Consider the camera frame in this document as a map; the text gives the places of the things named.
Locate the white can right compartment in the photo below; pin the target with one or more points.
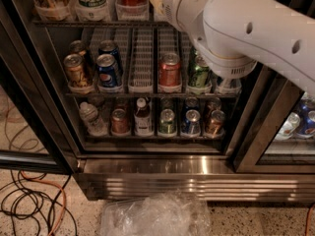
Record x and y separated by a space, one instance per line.
288 127

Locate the red soda can middle shelf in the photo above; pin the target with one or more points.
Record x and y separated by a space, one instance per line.
169 70

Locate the gold can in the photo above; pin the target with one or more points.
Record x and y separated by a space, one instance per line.
80 48
77 71

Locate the clear plastic bin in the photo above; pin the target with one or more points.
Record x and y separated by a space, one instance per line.
165 214

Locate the copper can bottom front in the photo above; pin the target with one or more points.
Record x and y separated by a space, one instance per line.
119 121

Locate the clear water bottle bottom shelf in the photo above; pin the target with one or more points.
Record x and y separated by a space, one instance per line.
92 120

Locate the green soda can front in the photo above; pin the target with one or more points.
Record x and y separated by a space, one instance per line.
199 73

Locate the orange can bottom front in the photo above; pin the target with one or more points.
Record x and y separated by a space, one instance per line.
215 122

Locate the blue Pepsi can rear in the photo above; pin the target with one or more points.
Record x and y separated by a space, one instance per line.
111 47

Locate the blue can right compartment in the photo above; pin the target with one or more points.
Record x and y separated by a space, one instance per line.
306 111

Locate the gold can rear left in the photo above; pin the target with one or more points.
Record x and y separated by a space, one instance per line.
80 48

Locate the blue Pepsi can front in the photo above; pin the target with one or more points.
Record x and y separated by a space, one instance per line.
108 71

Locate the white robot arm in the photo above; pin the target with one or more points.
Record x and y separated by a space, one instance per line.
232 35

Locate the blue pepsi can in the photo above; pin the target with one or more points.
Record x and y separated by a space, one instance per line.
108 71
111 47

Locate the silver can middle shelf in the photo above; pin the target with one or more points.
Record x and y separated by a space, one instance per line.
228 85

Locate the open glass fridge door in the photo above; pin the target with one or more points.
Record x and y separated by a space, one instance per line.
21 80

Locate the gold can front left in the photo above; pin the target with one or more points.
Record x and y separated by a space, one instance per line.
77 71

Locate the green can bottom front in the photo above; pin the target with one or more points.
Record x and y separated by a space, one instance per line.
167 122

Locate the stainless steel fridge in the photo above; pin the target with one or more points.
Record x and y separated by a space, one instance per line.
244 162

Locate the brown juice bottle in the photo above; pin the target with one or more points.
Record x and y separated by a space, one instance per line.
142 115

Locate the blue can bottom front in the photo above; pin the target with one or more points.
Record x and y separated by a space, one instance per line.
191 123

